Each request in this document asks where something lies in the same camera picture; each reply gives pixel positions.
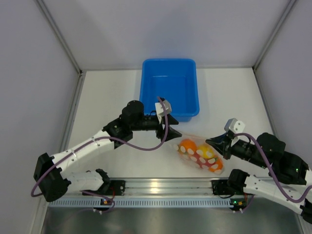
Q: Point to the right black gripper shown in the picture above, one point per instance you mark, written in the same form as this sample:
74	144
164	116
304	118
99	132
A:
221	143

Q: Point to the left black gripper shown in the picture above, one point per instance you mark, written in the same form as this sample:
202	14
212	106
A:
160	131

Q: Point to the yellow fake fruit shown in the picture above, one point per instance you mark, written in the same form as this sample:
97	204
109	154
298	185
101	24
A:
205	151

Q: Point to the orange fake fruit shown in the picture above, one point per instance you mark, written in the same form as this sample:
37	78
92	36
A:
187	146

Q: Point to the clear zip top bag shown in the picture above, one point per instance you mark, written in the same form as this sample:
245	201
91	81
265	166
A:
213	165

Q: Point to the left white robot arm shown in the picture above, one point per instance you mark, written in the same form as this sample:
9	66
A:
62	173

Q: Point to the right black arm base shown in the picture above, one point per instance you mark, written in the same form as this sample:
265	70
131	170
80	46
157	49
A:
221	188

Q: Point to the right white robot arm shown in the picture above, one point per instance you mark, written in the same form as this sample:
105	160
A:
292	176

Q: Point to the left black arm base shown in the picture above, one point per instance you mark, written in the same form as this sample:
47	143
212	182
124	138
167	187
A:
114	187

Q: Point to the blue plastic bin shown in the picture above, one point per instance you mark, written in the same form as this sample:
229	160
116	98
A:
173	79

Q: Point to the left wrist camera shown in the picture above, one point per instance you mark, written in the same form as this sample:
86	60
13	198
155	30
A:
162	109

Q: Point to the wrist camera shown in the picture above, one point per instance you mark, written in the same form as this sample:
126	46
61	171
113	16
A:
162	109
233	127

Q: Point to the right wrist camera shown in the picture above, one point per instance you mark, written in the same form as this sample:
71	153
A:
233	127

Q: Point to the aluminium rail frame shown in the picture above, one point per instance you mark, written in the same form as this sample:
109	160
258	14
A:
140	186

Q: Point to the left aluminium corner post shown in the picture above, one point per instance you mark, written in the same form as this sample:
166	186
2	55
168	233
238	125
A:
57	32

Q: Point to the aluminium corner post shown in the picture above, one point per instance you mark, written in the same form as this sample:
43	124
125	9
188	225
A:
57	32
274	33

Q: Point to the slotted cable duct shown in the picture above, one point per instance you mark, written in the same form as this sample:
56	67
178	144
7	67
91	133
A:
95	202

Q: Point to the right aluminium corner post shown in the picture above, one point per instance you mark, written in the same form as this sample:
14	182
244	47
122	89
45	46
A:
274	33

